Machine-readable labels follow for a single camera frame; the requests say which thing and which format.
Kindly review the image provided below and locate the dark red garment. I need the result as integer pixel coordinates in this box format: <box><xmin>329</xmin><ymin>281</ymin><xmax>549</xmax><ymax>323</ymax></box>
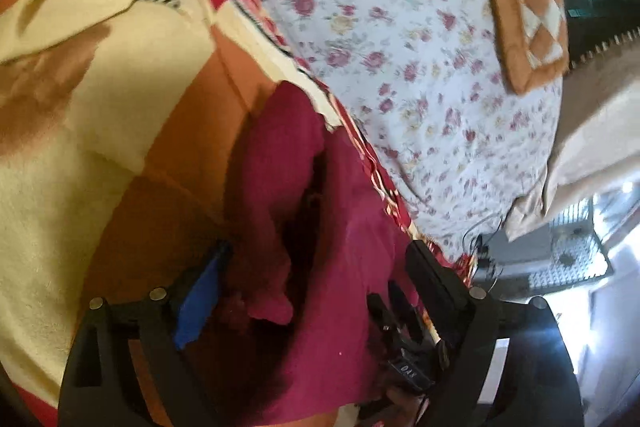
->
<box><xmin>186</xmin><ymin>82</ymin><xmax>410</xmax><ymax>426</ymax></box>

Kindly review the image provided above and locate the orange cream red fleece blanket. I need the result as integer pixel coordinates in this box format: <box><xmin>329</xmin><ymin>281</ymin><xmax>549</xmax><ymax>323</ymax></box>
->
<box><xmin>0</xmin><ymin>0</ymin><xmax>476</xmax><ymax>427</ymax></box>

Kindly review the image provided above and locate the white floral quilt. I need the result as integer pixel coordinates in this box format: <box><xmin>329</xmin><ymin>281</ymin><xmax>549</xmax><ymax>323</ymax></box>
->
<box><xmin>262</xmin><ymin>0</ymin><xmax>562</xmax><ymax>259</ymax></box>

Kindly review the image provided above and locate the black cable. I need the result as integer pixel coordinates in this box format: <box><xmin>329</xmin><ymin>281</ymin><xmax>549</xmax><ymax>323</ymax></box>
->
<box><xmin>460</xmin><ymin>211</ymin><xmax>507</xmax><ymax>293</ymax></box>

